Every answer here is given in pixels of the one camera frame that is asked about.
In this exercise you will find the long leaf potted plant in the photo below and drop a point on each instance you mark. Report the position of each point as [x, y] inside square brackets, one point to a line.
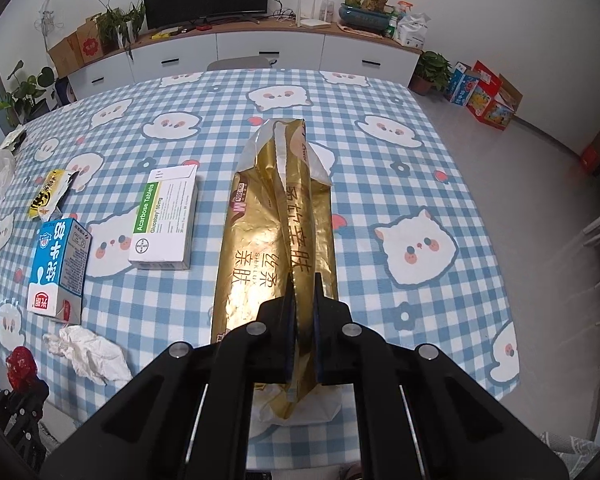
[115, 20]

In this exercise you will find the green pothos plant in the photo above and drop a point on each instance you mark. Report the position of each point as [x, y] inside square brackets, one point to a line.
[27, 90]

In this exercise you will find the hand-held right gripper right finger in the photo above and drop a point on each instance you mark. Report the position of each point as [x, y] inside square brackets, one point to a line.
[330, 335]

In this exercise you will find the yellow snack wrapper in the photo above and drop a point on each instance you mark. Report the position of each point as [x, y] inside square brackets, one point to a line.
[47, 192]

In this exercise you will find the crumpled white tissue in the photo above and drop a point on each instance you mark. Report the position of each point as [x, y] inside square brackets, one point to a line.
[92, 355]

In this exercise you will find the red colourful gift box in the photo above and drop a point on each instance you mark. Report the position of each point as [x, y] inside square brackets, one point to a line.
[482, 87]

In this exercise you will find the yellow tool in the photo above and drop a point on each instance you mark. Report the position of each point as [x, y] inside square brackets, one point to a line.
[161, 35]

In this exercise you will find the gold foil packaging bag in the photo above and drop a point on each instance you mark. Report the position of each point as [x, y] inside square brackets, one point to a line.
[260, 240]

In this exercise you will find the blue planter with dried stalks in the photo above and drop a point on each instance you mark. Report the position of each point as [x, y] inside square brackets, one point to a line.
[367, 15]

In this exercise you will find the blue checkered cat tablecloth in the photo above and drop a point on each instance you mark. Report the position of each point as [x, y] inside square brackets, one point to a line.
[405, 160]

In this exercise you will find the white green tablet box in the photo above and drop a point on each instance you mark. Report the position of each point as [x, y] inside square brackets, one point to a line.
[165, 220]

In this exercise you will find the white sideboard cabinet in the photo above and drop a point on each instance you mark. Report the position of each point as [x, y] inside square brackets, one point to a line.
[270, 50]

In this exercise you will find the blue white carton box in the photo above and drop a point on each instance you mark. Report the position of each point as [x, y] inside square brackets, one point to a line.
[460, 85]

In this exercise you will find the white router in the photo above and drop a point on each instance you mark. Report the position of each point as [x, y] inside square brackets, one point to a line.
[312, 23]

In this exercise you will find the blue white milk carton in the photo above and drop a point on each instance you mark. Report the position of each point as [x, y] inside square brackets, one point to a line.
[55, 265]

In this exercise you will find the plain brown cardboard box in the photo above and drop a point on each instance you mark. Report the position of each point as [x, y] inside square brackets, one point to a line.
[65, 55]

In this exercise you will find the small potted floor plant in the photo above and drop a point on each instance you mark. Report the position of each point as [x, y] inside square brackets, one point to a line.
[432, 67]

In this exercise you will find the cardboard box red print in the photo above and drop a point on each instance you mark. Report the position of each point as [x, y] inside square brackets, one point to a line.
[90, 42]

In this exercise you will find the grey chair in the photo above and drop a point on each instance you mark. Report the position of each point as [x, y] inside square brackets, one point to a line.
[240, 62]

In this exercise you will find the pale dried plant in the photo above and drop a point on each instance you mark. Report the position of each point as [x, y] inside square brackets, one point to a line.
[47, 22]

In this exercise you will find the blue white bag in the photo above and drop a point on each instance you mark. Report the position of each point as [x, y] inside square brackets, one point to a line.
[65, 91]

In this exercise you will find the open colourful cardboard box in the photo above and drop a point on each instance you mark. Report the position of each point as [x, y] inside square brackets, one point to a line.
[502, 110]

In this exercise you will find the spray bottle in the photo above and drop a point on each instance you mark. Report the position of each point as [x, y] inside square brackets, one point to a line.
[404, 10]

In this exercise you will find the small green bottle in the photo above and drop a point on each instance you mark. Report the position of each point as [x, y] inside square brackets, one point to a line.
[390, 28]

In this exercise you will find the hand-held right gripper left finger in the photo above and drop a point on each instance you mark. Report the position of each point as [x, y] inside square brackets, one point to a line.
[275, 330]

